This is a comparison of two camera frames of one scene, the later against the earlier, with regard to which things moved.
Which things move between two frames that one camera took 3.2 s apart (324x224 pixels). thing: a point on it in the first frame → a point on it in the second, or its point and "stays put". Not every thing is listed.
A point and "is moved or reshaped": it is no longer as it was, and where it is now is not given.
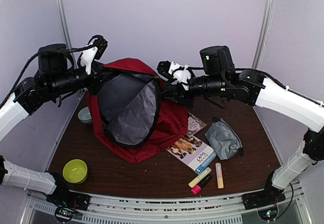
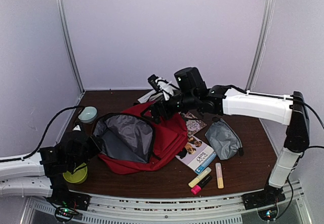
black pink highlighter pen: [197, 188] stays put
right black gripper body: [181, 96] → [169, 112]
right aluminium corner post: [269, 8] stays put
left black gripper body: [96, 74] → [87, 155]
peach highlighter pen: [220, 182] stays put
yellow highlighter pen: [206, 171] stays put
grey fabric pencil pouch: [224, 142] stays put
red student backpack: [133, 118] is moved or reshaped
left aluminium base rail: [66, 127] stays put
